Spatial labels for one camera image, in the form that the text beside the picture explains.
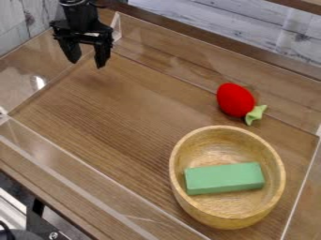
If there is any green rectangular block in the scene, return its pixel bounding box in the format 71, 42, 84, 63
185, 162, 265, 195

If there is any black table leg bracket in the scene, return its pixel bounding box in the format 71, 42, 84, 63
27, 199, 70, 240

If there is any clear acrylic tray wall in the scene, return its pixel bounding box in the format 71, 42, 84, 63
0, 108, 210, 240

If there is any red plush strawberry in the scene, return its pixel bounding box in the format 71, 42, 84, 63
217, 82, 268, 126

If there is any wooden oval bowl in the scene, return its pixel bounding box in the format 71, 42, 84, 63
169, 126, 286, 230

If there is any black cable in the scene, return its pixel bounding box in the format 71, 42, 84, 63
0, 219, 17, 240

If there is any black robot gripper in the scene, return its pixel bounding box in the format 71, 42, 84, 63
50, 0, 112, 68

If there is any clear acrylic corner bracket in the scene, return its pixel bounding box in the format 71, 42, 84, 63
110, 12, 122, 41

